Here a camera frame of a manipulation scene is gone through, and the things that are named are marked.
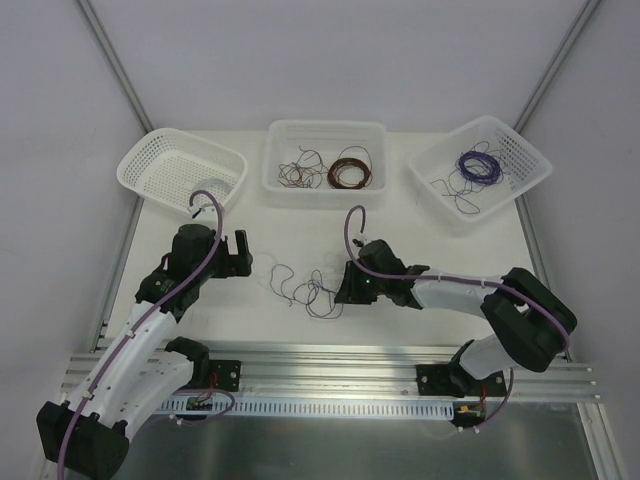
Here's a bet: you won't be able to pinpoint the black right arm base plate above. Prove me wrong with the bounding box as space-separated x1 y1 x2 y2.
416 364 507 398

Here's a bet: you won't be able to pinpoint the purple coiled wire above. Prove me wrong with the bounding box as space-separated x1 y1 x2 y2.
456 140 511 186

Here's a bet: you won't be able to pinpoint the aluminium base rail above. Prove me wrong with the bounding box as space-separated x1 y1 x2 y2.
209 342 603 403

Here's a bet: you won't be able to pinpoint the white slotted cable duct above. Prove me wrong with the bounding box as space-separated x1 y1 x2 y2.
157 394 454 421

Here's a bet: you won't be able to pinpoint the white slotted middle basket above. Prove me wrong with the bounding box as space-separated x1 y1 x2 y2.
262 120 390 209

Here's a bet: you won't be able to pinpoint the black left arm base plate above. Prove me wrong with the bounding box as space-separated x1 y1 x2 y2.
204 359 242 393

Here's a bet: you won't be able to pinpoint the white perforated basket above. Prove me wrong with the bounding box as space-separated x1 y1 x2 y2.
116 128 249 226
407 115 553 232

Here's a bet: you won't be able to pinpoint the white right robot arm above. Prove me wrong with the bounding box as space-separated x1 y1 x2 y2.
335 240 577 398

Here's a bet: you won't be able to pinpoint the left aluminium corner post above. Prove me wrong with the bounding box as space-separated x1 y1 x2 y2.
74 0 154 133

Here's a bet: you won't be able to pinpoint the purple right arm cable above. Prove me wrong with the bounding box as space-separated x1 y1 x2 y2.
345 204 574 356

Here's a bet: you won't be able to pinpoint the white perforated right basket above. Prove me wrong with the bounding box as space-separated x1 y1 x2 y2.
407 115 553 232

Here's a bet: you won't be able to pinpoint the aluminium corner post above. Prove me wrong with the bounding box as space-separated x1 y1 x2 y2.
513 0 605 134
74 0 154 133

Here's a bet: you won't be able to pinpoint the brown coiled wire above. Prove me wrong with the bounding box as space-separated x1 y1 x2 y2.
326 145 375 191

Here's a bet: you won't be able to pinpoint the right aluminium corner post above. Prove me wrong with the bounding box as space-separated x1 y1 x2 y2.
513 0 605 134

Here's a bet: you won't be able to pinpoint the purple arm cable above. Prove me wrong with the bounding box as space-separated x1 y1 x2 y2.
55 192 225 480
345 204 574 356

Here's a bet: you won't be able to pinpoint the purple wire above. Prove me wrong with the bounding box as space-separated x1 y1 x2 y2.
456 140 511 186
430 169 501 219

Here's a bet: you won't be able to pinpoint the white coiled wire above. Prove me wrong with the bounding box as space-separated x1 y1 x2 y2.
190 177 235 201

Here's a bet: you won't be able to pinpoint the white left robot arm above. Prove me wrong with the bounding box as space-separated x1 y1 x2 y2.
36 224 253 479

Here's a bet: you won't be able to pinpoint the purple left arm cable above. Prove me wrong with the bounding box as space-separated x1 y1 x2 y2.
55 192 225 480

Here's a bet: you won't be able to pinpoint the brown wire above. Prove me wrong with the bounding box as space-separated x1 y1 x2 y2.
297 144 325 174
326 145 375 191
277 162 326 191

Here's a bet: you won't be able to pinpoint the white perforated left basket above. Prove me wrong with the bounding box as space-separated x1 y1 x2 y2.
116 128 249 226

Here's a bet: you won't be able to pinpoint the purple wires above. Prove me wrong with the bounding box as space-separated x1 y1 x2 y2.
269 263 346 321

